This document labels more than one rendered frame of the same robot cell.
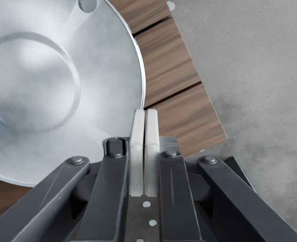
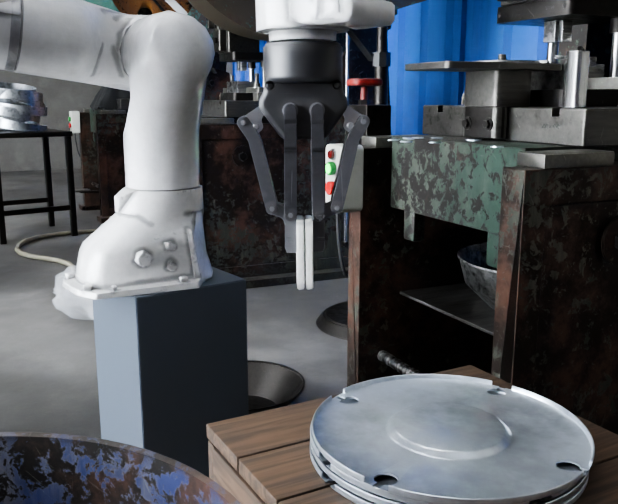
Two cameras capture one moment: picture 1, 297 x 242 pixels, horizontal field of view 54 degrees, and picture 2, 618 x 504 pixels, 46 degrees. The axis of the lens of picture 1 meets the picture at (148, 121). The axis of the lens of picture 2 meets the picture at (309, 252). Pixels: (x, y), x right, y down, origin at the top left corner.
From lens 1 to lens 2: 0.64 m
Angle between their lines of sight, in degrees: 60
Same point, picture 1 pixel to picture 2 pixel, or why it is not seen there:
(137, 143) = (308, 223)
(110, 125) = (349, 410)
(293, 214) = not seen: outside the picture
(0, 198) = not seen: hidden behind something
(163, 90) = (287, 451)
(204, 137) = (235, 423)
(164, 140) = (292, 245)
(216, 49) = not seen: outside the picture
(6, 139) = (469, 400)
